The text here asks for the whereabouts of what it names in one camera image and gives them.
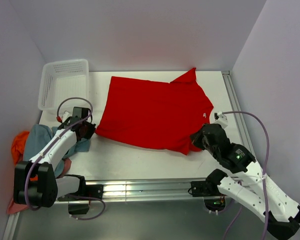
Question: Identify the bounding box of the blue grey t shirt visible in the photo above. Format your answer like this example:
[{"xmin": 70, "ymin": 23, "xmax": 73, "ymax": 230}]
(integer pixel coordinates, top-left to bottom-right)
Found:
[{"xmin": 22, "ymin": 124, "xmax": 91, "ymax": 178}]

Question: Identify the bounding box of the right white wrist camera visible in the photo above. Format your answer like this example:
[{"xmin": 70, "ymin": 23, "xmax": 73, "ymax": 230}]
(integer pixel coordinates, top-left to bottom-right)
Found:
[{"xmin": 213, "ymin": 111, "xmax": 229, "ymax": 129}]

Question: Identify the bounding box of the aluminium right side rail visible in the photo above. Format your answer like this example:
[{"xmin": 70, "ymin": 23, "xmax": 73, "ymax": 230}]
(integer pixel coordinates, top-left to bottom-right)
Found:
[{"xmin": 221, "ymin": 70, "xmax": 265, "ymax": 168}]

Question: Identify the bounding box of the pink t shirt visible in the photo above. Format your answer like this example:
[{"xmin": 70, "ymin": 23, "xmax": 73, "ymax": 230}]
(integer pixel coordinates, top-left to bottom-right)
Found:
[{"xmin": 6, "ymin": 162, "xmax": 58, "ymax": 215}]

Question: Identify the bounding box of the white plastic perforated basket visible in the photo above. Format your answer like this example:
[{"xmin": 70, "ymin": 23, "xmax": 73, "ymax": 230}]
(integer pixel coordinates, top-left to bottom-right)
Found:
[{"xmin": 37, "ymin": 59, "xmax": 90, "ymax": 112}]

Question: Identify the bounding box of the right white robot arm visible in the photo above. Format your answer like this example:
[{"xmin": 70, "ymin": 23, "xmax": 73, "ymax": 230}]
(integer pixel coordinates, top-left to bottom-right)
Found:
[{"xmin": 190, "ymin": 123, "xmax": 300, "ymax": 240}]

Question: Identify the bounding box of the red t shirt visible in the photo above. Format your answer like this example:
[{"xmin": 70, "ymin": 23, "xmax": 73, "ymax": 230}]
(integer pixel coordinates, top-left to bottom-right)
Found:
[{"xmin": 95, "ymin": 68, "xmax": 214, "ymax": 155}]

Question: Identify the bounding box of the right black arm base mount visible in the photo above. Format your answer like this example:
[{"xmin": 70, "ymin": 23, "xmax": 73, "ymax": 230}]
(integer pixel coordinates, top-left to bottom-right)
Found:
[{"xmin": 187, "ymin": 180, "xmax": 226, "ymax": 211}]

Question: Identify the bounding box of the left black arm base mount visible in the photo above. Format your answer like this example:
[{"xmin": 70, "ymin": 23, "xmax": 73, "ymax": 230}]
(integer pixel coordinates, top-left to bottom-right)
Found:
[{"xmin": 57, "ymin": 184, "xmax": 105, "ymax": 220}]

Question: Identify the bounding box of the aluminium front rail frame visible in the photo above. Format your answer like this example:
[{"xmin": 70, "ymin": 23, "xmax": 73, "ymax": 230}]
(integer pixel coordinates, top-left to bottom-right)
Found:
[{"xmin": 2, "ymin": 176, "xmax": 277, "ymax": 240}]

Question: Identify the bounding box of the orange t shirt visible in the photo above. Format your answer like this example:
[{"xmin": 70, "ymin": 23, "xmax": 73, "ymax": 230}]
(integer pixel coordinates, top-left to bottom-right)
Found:
[{"xmin": 10, "ymin": 131, "xmax": 30, "ymax": 166}]

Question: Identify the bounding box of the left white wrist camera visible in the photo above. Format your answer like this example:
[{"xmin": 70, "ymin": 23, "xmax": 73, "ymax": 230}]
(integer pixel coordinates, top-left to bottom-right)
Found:
[{"xmin": 56, "ymin": 111, "xmax": 72, "ymax": 123}]

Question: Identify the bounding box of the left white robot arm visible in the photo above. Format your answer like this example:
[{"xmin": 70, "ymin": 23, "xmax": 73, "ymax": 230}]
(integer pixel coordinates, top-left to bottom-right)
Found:
[{"xmin": 13, "ymin": 107, "xmax": 96, "ymax": 210}]

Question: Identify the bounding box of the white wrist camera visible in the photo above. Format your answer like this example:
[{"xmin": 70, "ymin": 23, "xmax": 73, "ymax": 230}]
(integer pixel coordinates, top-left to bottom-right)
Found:
[
  {"xmin": 56, "ymin": 111, "xmax": 72, "ymax": 123},
  {"xmin": 213, "ymin": 111, "xmax": 229, "ymax": 129}
]

